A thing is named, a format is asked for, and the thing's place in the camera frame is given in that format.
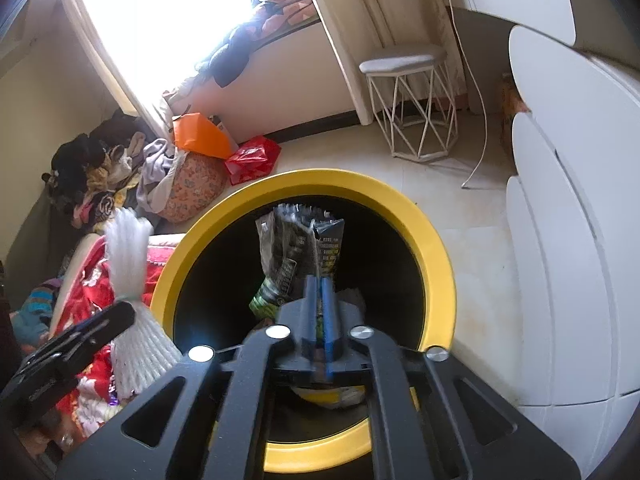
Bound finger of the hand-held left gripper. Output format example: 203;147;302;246
47;302;137;361

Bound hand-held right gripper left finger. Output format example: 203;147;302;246
55;278;326;480

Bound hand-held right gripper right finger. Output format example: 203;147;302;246
321;279;582;480

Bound white foam net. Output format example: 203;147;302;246
102;207;184;397

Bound dark snack packet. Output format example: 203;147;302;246
249;202;347;322

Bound white plastic bag orange print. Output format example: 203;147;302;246
292;384;369;409

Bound black bin with yellow rim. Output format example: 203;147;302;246
150;170;457;474

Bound red floral blanket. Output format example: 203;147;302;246
50;232;182;442

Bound striped colourful cloth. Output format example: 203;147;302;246
12;275;64;347

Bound pile of clothes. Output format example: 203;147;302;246
42;110;151;226

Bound grey purple garment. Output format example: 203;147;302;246
136;139;189;214

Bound red shopping bag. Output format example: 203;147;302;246
225;135;283;185

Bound orange patterned sack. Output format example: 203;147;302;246
159;152;230;224

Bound orange paper bag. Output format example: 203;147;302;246
172;112;241;161

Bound white cabinet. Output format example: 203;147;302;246
447;0;640;411

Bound dark blue clothes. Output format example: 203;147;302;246
195;27;257;87

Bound cream curtain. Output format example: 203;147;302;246
300;0;464;126

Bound orange patterned blanket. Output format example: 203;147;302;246
250;0;321;37

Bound white wire stool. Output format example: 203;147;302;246
359;44;459;163

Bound white cable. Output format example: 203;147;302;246
447;0;490;191

